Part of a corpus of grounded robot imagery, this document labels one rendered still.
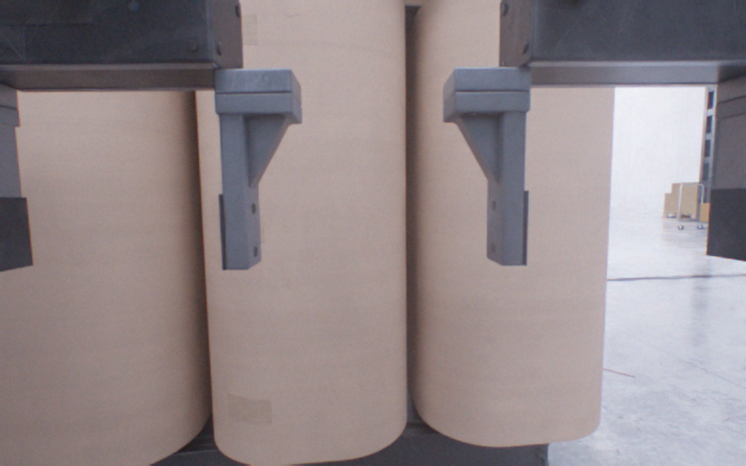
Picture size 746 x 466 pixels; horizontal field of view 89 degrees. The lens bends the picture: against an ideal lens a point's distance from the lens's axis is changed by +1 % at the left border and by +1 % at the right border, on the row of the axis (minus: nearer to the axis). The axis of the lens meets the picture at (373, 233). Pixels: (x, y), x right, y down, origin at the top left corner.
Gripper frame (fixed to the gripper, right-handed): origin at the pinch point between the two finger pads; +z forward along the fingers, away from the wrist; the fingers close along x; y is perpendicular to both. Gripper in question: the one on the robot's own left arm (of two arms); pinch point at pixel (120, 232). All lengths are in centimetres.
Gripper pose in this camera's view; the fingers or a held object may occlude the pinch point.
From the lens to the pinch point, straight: 25.2
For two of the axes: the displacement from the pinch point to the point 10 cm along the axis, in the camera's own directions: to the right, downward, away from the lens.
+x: -10.0, 0.1, -0.2
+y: -0.2, -0.9, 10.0
